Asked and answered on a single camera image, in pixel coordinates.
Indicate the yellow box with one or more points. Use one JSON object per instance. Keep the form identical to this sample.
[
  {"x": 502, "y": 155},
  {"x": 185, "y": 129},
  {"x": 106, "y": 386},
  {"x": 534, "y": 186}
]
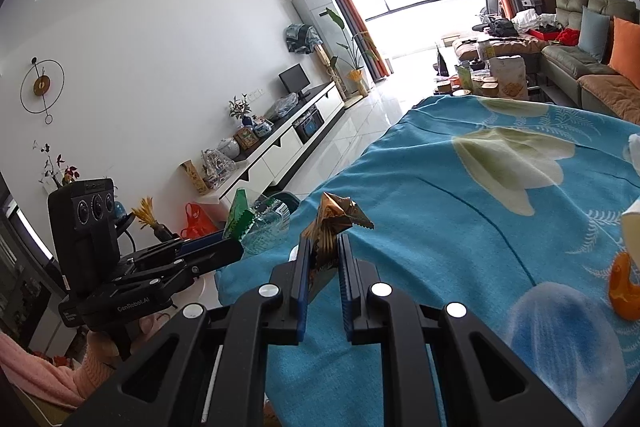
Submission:
[{"x": 195, "y": 177}]

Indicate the plant in blue vase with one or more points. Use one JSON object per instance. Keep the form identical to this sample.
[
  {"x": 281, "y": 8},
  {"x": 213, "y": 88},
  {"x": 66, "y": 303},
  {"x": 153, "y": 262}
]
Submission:
[{"x": 240, "y": 109}]

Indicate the teal vase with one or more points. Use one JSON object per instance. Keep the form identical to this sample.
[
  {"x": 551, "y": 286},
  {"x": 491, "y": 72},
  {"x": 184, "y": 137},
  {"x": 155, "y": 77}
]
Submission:
[{"x": 119, "y": 210}]

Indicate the crumpled white tissue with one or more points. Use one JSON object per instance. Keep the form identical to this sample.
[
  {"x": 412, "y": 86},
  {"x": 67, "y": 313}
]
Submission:
[{"x": 633, "y": 152}]

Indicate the dark glass cabinet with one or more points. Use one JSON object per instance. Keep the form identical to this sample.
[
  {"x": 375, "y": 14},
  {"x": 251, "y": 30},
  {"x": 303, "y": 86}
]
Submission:
[{"x": 25, "y": 267}]

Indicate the beige paper bag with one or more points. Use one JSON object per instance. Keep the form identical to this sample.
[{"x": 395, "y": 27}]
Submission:
[{"x": 507, "y": 77}]

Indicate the gold foil wrapper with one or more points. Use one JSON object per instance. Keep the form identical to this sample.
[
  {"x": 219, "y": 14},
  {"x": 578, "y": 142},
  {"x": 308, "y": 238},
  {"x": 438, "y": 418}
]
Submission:
[{"x": 332, "y": 219}]

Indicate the blue white porcelain teapot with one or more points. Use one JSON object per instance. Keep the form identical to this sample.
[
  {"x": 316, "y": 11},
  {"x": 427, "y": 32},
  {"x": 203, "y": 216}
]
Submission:
[{"x": 263, "y": 127}]

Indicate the person's left forearm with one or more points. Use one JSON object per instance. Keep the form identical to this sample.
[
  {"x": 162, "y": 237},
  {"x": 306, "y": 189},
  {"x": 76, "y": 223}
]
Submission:
[{"x": 60, "y": 372}]

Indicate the clear plastic bag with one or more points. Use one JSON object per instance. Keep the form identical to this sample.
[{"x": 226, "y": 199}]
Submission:
[{"x": 281, "y": 108}]

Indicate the white standing air conditioner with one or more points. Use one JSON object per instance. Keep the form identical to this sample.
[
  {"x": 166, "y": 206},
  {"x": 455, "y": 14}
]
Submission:
[{"x": 320, "y": 7}]

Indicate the covered standing fan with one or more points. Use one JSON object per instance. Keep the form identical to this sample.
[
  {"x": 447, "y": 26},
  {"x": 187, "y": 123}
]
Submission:
[{"x": 302, "y": 38}]

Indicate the green clear plastic wrapper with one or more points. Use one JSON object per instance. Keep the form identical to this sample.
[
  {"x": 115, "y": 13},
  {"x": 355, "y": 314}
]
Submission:
[{"x": 260, "y": 227}]

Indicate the red plastic bag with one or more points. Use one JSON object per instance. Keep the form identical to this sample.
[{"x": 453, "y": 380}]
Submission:
[{"x": 197, "y": 222}]

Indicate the green box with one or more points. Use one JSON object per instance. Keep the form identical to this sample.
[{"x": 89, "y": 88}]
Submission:
[{"x": 464, "y": 78}]

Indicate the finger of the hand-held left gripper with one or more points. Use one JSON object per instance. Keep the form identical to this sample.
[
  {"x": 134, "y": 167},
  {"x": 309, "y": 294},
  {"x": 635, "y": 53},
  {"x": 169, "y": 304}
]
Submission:
[
  {"x": 220, "y": 253},
  {"x": 200, "y": 243}
]

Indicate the red box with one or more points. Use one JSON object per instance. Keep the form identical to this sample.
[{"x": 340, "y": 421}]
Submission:
[{"x": 542, "y": 35}]

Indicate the white black TV cabinet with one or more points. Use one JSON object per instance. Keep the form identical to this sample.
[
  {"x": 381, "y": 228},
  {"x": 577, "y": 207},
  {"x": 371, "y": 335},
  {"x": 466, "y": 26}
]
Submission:
[{"x": 280, "y": 147}]

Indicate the dried flower branches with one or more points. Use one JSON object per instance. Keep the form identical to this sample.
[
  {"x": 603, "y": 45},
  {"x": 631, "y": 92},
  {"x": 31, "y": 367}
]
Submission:
[{"x": 55, "y": 167}]

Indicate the black monitor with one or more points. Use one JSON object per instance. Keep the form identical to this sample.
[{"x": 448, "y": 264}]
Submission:
[{"x": 294, "y": 78}]

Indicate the green sofa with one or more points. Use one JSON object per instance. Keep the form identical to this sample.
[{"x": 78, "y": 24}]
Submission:
[{"x": 565, "y": 62}]

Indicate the orange cushion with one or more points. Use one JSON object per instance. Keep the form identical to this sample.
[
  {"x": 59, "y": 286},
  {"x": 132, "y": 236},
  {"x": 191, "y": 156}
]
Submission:
[{"x": 627, "y": 49}]

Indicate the wrapped ship model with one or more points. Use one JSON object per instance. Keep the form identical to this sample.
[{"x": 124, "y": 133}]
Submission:
[{"x": 218, "y": 167}]

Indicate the blue floral blanket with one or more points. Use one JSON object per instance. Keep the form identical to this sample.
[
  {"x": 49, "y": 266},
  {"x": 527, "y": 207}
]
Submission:
[{"x": 440, "y": 257}]

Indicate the person's left hand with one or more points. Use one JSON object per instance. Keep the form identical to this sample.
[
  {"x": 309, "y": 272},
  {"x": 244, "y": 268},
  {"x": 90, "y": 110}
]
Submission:
[{"x": 152, "y": 326}]

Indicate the white jar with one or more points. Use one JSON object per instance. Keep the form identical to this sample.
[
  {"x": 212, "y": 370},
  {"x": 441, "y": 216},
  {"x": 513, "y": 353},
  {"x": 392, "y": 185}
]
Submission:
[{"x": 230, "y": 148}]

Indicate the framed picture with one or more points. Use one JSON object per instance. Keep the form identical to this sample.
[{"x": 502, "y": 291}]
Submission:
[{"x": 246, "y": 138}]

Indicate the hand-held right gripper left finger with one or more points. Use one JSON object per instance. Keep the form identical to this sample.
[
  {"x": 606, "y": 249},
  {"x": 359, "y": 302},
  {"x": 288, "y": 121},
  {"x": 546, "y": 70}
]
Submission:
[{"x": 300, "y": 282}]

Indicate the black bag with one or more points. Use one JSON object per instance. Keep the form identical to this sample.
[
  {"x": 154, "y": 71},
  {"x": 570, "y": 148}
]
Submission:
[{"x": 502, "y": 26}]

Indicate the wooden stand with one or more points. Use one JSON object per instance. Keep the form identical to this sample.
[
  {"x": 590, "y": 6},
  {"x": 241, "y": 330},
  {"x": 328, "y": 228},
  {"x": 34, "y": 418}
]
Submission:
[{"x": 330, "y": 69}]

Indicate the dried wheat bundle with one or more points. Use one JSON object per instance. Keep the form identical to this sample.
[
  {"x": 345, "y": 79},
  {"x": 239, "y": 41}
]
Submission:
[{"x": 147, "y": 214}]

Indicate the brown ottoman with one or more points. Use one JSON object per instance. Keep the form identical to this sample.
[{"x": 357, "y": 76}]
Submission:
[{"x": 500, "y": 44}]

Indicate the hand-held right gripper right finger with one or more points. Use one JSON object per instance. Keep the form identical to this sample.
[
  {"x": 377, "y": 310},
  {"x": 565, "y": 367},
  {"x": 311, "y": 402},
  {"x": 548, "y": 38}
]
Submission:
[{"x": 346, "y": 282}]

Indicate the red cloth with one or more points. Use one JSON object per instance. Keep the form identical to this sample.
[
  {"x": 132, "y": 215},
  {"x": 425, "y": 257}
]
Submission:
[{"x": 568, "y": 38}]

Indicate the white clothes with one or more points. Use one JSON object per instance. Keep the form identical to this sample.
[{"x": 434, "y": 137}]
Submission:
[{"x": 527, "y": 21}]

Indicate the orange peel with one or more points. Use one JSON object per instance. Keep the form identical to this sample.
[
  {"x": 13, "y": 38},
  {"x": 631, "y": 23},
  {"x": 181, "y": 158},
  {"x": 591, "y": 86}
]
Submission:
[{"x": 625, "y": 287}]

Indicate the grey-blue cushion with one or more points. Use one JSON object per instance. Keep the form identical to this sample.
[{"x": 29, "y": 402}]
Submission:
[{"x": 595, "y": 32}]

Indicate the black office chair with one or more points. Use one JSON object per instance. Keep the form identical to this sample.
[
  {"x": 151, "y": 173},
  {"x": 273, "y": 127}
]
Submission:
[{"x": 489, "y": 12}]

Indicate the tall leafy plant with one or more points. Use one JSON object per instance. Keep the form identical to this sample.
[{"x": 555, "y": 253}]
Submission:
[{"x": 352, "y": 52}]

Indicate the glass coffee table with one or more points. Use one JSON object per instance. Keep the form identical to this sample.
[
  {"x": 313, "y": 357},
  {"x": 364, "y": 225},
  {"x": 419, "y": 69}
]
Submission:
[{"x": 535, "y": 87}]

